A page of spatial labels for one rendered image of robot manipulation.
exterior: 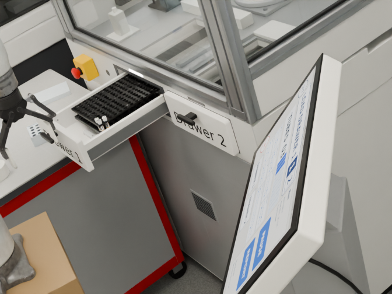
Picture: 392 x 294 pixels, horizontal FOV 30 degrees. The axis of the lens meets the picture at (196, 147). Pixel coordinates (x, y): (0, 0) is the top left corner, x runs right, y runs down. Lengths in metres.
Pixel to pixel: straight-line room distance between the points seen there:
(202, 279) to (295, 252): 1.71
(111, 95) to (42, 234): 0.56
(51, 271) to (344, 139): 0.88
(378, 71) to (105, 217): 1.03
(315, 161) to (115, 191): 1.34
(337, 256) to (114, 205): 1.25
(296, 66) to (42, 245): 0.77
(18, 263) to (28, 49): 1.34
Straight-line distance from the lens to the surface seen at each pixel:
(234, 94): 1.79
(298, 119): 1.41
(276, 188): 1.32
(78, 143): 2.03
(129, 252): 2.62
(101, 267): 2.59
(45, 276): 1.75
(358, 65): 2.03
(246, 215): 1.45
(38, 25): 2.96
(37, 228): 1.90
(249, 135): 1.84
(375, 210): 2.31
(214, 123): 1.93
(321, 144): 1.27
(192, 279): 2.84
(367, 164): 2.19
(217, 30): 1.70
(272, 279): 1.18
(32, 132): 2.46
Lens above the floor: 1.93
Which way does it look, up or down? 33 degrees down
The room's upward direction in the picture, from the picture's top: 19 degrees counter-clockwise
